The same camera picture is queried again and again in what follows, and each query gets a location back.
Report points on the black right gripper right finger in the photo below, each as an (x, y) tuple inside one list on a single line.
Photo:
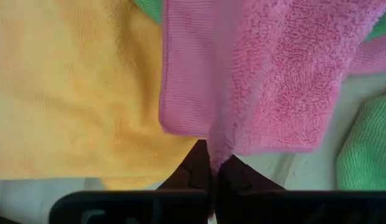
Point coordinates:
[(289, 207)]

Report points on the orange microfiber towel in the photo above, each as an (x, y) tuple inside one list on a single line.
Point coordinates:
[(71, 93)]

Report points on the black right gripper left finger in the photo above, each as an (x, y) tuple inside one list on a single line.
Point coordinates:
[(133, 207)]

